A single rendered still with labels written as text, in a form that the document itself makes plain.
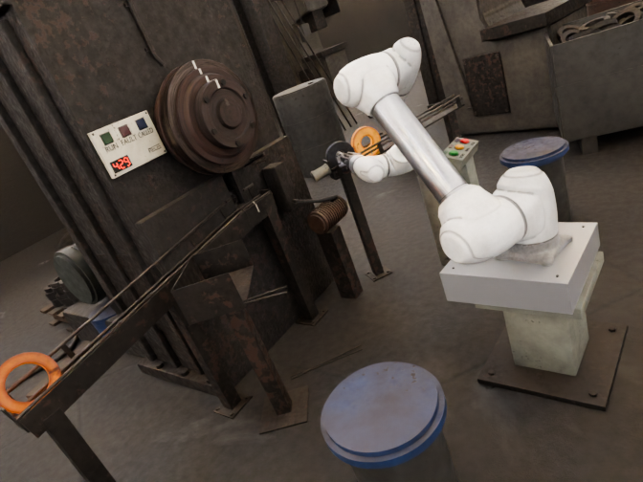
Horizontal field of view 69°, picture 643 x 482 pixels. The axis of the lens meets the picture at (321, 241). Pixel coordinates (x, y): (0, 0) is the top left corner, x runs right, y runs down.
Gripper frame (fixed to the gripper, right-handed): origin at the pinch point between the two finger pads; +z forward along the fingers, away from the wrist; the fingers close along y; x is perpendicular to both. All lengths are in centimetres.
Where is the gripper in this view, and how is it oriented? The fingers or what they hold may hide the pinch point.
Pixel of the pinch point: (340, 155)
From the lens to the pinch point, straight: 237.8
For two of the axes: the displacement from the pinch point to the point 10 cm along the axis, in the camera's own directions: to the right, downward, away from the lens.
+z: -3.5, -3.5, 8.7
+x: -3.0, -8.3, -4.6
